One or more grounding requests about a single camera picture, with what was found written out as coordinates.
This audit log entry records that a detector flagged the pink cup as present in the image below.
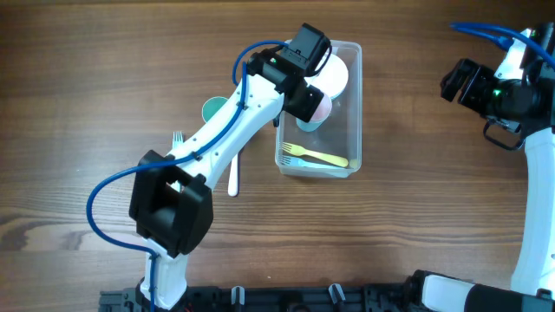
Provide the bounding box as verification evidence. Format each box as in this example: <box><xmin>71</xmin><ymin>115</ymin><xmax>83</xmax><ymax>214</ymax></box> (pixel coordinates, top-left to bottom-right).
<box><xmin>310</xmin><ymin>94</ymin><xmax>333</xmax><ymax>123</ymax></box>

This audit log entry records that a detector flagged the blue cup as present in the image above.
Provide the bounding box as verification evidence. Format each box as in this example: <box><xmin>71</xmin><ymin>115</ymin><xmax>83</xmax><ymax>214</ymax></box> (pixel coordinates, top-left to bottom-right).
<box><xmin>296</xmin><ymin>119</ymin><xmax>323</xmax><ymax>132</ymax></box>

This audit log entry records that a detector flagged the white pink bowl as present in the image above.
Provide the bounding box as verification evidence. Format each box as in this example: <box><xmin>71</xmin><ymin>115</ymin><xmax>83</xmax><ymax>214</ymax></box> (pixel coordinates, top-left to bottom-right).
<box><xmin>305</xmin><ymin>54</ymin><xmax>349</xmax><ymax>100</ymax></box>

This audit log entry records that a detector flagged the yellow fork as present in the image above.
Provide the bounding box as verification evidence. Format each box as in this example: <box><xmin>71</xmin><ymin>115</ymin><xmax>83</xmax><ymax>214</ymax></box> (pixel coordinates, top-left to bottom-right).
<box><xmin>281</xmin><ymin>142</ymin><xmax>349</xmax><ymax>167</ymax></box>

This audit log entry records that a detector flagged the light blue fork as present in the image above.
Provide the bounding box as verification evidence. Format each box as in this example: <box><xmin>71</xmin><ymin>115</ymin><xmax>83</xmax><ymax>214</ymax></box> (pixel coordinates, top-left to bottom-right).
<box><xmin>277</xmin><ymin>156</ymin><xmax>339</xmax><ymax>169</ymax></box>

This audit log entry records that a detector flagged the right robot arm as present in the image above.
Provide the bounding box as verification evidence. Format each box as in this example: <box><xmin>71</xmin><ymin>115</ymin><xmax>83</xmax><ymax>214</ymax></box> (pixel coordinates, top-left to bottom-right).
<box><xmin>403</xmin><ymin>22</ymin><xmax>554</xmax><ymax>311</ymax></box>

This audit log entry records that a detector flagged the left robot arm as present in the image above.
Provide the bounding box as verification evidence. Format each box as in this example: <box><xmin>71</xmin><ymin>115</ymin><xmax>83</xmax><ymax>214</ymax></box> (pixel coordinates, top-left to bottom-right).
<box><xmin>129</xmin><ymin>23</ymin><xmax>331</xmax><ymax>311</ymax></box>

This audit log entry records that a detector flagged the clear plastic container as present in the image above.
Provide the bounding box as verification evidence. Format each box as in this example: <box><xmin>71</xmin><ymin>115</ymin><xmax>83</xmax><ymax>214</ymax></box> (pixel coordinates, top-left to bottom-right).
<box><xmin>275</xmin><ymin>40</ymin><xmax>363</xmax><ymax>178</ymax></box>

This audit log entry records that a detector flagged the green cup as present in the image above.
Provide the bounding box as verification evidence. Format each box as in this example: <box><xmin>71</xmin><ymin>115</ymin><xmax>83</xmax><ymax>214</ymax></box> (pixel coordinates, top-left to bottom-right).
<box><xmin>201</xmin><ymin>96</ymin><xmax>228</xmax><ymax>122</ymax></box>

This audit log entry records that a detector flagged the white spoon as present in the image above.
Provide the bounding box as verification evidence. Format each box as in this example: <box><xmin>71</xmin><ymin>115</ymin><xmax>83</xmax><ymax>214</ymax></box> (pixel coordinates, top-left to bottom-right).
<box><xmin>227</xmin><ymin>154</ymin><xmax>239</xmax><ymax>197</ymax></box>

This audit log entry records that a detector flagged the mint green fork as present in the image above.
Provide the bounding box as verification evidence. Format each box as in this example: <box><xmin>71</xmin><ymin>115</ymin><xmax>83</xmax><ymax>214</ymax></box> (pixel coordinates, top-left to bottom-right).
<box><xmin>172</xmin><ymin>131</ymin><xmax>184</xmax><ymax>149</ymax></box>

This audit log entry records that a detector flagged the left blue cable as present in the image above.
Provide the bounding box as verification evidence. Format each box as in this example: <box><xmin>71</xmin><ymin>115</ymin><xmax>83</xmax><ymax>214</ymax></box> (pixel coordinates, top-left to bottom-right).
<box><xmin>85</xmin><ymin>40</ymin><xmax>290</xmax><ymax>312</ymax></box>

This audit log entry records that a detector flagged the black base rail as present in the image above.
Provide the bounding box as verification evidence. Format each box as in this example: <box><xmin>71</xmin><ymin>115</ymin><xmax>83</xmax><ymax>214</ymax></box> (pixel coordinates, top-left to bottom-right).
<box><xmin>99</xmin><ymin>281</ymin><xmax>417</xmax><ymax>312</ymax></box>

